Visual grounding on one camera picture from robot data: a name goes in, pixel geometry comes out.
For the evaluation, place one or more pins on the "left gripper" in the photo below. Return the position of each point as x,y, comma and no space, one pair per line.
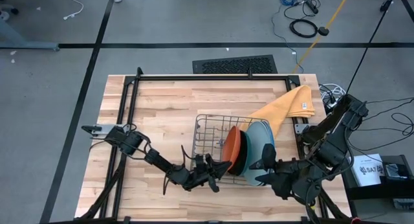
194,177

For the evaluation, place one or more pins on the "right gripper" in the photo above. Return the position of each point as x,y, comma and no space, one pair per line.
297,180

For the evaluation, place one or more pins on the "large grey plate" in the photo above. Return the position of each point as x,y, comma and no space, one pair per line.
258,143

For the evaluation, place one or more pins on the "small black plate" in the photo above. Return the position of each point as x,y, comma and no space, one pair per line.
241,159

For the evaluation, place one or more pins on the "large blue plate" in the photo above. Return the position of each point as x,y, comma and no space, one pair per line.
272,136

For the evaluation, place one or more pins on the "small orange plate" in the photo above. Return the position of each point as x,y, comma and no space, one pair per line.
231,149

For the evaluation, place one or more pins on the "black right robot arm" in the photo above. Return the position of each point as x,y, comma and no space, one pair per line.
336,136

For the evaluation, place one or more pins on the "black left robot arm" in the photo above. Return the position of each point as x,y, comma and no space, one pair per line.
129,141

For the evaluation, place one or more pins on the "orange folded towel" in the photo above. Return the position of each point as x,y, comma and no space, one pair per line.
288,104

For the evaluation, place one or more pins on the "white power strip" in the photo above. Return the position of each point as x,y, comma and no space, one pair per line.
331,102

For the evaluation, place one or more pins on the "white printed box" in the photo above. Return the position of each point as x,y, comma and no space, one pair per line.
367,169

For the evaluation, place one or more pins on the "black floor vent grate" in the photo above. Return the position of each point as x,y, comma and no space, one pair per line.
234,64

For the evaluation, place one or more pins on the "black electronics box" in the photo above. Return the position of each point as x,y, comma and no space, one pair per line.
398,185

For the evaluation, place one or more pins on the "grey keyboard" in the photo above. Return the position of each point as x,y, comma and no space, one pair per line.
404,203

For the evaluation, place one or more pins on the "black round puck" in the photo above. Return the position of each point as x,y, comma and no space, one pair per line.
323,31

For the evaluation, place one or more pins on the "black power strip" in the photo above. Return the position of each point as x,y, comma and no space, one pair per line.
312,7

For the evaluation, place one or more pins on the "black office chair base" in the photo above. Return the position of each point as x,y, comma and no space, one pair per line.
4,15

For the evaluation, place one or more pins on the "silver mounting bracket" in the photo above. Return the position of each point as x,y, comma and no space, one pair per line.
300,128
106,129

